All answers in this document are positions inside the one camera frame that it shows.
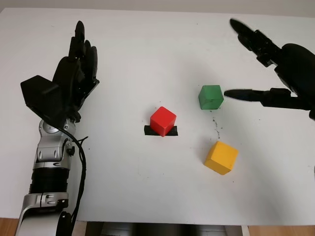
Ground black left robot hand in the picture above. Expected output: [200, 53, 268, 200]
[52, 20, 100, 123]

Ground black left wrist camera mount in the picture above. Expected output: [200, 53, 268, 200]
[20, 75, 67, 130]

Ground dark robot torso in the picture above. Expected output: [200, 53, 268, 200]
[85, 222, 249, 236]

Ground green wooden block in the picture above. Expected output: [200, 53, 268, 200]
[198, 85, 224, 110]

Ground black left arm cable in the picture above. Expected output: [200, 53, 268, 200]
[53, 126, 89, 236]

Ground red wooden block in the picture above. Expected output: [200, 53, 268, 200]
[150, 106, 177, 138]

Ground black tape strip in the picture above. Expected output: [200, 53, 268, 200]
[144, 125, 179, 137]

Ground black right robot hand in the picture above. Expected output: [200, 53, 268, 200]
[223, 18, 315, 122]

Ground yellow wooden block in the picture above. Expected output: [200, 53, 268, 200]
[204, 141, 239, 176]

